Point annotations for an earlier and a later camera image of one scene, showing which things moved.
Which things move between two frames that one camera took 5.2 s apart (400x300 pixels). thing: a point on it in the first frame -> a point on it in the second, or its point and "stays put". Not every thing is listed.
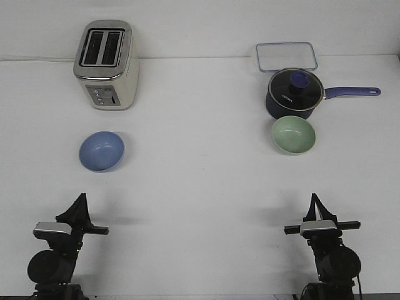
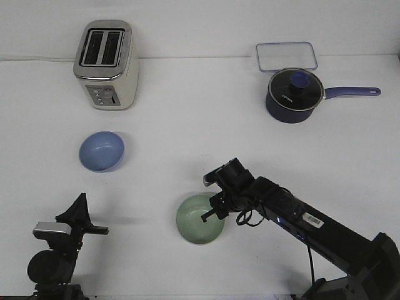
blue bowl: x=101 y=150 stays put
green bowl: x=293 y=134 -> x=190 y=223
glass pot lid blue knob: x=295 y=89 stays put
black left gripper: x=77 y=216 stays put
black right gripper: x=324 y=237 -> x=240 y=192
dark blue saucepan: x=284 y=99 stays put
